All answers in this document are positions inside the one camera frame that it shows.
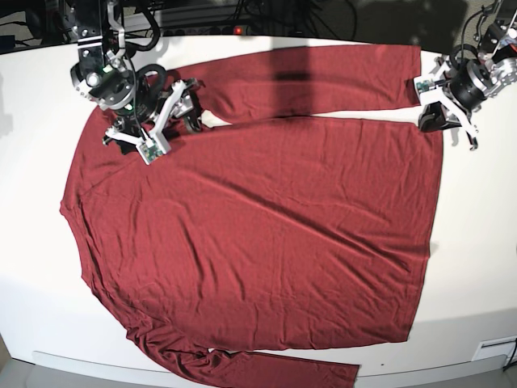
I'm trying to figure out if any black power strip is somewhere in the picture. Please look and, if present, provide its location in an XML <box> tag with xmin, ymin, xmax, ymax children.
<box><xmin>162</xmin><ymin>24</ymin><xmax>251</xmax><ymax>36</ymax></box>

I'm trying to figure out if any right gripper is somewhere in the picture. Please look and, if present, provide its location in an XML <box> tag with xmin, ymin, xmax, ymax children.
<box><xmin>103</xmin><ymin>64</ymin><xmax>203</xmax><ymax>155</ymax></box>

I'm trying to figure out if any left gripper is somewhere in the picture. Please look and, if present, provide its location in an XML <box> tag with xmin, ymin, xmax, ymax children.
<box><xmin>417</xmin><ymin>56</ymin><xmax>477</xmax><ymax>133</ymax></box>

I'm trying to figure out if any dark red long-sleeve shirt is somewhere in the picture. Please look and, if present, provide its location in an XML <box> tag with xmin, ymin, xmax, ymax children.
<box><xmin>61</xmin><ymin>44</ymin><xmax>443</xmax><ymax>387</ymax></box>

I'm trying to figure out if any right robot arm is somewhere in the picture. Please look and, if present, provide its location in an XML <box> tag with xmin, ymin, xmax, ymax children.
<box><xmin>70</xmin><ymin>1</ymin><xmax>202</xmax><ymax>164</ymax></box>

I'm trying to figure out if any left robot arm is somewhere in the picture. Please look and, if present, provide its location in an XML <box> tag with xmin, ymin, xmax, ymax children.
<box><xmin>414</xmin><ymin>1</ymin><xmax>516</xmax><ymax>148</ymax></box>

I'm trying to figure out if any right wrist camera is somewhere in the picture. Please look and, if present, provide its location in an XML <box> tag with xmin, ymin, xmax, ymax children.
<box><xmin>136</xmin><ymin>141</ymin><xmax>165</xmax><ymax>166</ymax></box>

